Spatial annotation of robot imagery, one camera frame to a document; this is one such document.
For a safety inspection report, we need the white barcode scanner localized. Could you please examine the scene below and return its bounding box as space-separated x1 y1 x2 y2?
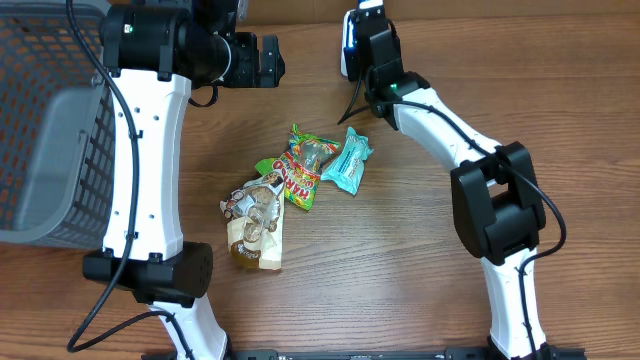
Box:
341 0 384 77

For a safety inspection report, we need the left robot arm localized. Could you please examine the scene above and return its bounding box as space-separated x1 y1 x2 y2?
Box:
82 0 285 359

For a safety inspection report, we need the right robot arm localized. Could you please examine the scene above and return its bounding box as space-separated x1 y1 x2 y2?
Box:
342 1 547 359

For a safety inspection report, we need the teal snack packet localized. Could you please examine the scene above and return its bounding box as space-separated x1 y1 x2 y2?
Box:
321 127 374 195

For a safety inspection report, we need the green Haribo gummy bag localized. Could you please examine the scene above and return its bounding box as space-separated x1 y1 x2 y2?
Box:
255 124 341 211

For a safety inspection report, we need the grey plastic mesh basket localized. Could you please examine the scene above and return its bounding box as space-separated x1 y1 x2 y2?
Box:
1 1 114 249

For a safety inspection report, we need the brown clear snack bag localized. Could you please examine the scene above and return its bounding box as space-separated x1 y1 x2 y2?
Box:
220 170 284 271

